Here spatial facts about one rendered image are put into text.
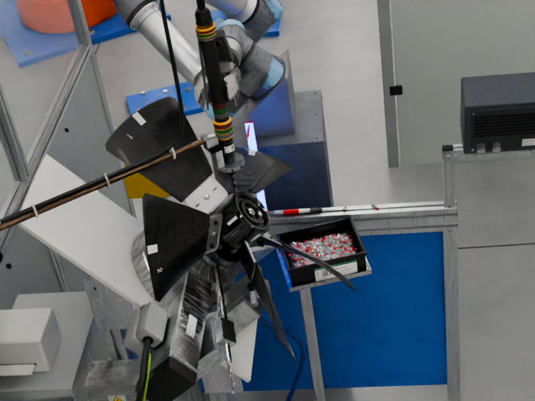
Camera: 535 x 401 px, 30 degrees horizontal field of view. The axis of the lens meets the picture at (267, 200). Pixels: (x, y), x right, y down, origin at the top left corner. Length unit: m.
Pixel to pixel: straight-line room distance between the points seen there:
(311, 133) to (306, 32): 2.80
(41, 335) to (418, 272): 1.15
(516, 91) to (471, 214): 1.64
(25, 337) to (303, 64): 3.21
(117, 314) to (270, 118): 0.83
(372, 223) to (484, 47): 1.54
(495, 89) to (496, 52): 1.62
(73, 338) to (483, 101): 1.22
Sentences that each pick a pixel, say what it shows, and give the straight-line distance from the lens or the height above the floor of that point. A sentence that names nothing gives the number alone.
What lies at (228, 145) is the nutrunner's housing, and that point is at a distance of 2.32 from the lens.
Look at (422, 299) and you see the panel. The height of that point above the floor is 0.50.
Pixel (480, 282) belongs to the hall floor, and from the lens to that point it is 3.92.
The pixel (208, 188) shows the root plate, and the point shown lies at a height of 1.27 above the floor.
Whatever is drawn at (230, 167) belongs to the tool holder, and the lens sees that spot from 2.34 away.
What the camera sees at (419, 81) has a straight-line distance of 4.31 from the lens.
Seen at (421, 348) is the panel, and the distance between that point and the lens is 3.26.
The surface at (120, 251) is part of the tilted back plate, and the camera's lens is 2.39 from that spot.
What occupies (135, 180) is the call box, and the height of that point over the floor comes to 1.05.
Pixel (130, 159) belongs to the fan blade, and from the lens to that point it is 2.33.
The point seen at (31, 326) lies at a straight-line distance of 2.57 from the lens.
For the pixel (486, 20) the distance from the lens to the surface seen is 4.20.
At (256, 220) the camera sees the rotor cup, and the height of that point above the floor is 1.21.
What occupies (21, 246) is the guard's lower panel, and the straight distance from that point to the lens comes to 2.99.
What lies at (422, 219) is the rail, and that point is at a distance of 2.89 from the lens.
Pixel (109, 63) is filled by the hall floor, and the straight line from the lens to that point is 5.79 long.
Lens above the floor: 2.61
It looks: 36 degrees down
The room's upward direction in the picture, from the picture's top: 9 degrees counter-clockwise
